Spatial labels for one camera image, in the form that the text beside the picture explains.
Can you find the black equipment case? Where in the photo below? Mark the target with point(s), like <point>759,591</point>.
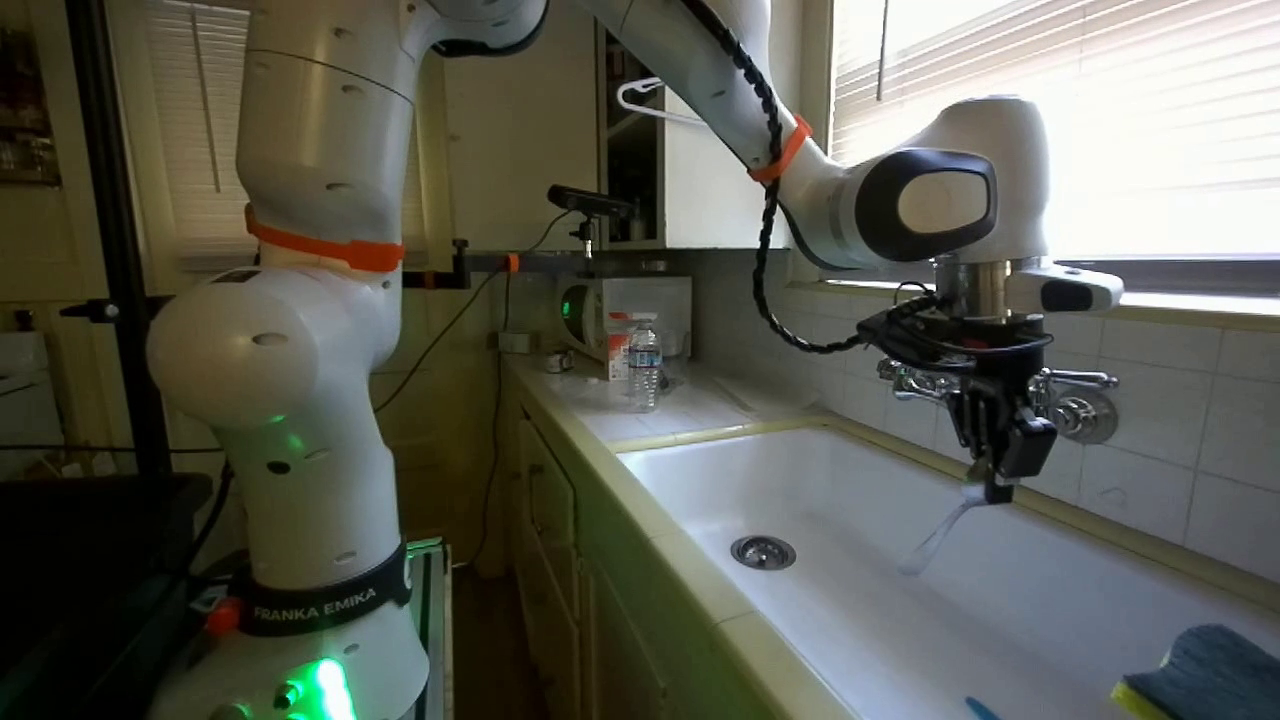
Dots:
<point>82,574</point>

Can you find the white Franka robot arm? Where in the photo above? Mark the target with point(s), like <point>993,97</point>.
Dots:
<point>287,402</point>

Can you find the black clamp bar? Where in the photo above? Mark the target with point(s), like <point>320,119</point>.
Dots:
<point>467,265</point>

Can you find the white device with green light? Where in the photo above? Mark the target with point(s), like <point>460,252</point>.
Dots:
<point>595,312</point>

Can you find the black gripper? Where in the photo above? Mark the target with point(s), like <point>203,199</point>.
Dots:
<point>991,390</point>

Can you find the chrome wall faucet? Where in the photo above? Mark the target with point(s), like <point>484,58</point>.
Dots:
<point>1085,415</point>

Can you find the small orange-capped bottle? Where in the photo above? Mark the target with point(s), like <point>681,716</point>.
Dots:
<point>618,350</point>

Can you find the black camera on mount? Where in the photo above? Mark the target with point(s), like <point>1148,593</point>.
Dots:
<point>586,201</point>

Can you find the narrow white window blind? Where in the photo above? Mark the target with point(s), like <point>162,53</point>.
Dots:
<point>203,134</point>

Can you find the cream base cabinets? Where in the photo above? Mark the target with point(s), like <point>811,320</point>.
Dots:
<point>561,533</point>

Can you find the white sink basin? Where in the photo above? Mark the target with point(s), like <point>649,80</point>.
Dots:
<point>864,613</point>

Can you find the black stand pole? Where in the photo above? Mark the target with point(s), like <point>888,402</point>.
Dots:
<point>115,201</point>

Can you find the metal sink drain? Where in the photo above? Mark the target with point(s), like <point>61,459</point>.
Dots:
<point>765,555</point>

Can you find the clear water bottle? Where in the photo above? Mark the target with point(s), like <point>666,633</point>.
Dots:
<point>645,365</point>

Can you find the blue plastic utensil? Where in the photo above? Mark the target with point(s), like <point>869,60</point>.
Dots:
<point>980,710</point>

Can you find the wide white window blind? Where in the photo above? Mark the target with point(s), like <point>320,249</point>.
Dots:
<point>1174,134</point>

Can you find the blue and yellow sponge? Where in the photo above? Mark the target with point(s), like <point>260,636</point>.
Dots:
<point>1206,681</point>

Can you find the white appliance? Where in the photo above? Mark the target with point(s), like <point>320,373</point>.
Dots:
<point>25,394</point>

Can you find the aluminium robot mounting platform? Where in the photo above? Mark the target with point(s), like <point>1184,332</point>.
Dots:
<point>435,624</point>

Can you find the dark framed wall picture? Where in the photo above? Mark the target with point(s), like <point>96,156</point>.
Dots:
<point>25,105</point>

